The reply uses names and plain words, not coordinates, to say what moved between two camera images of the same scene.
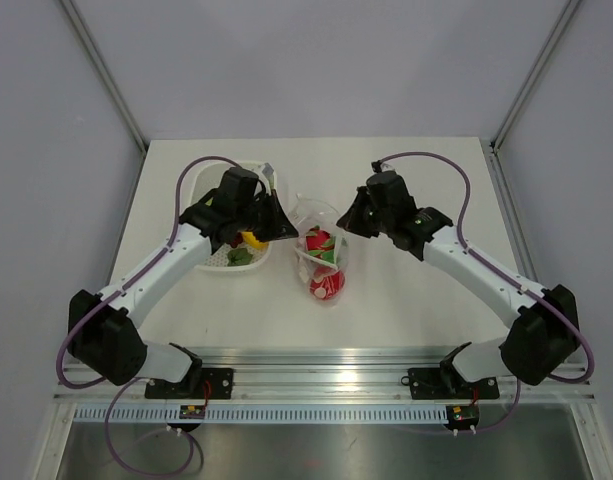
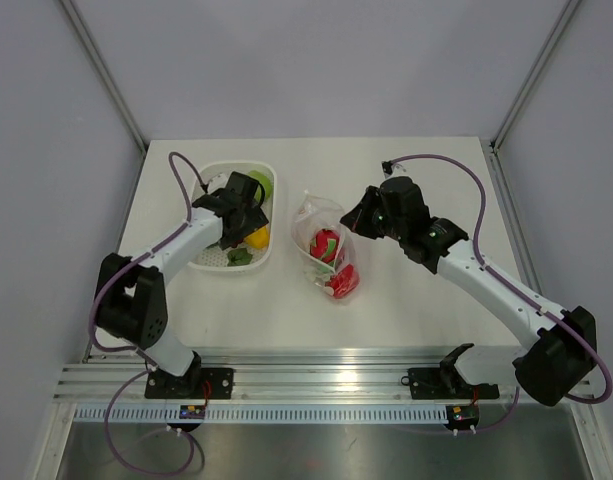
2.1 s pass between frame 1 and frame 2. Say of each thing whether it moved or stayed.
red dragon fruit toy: moved
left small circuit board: stayed
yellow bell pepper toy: stayed
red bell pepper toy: moved
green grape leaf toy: stayed
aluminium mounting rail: stayed
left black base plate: stayed
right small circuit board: stayed
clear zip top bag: moved
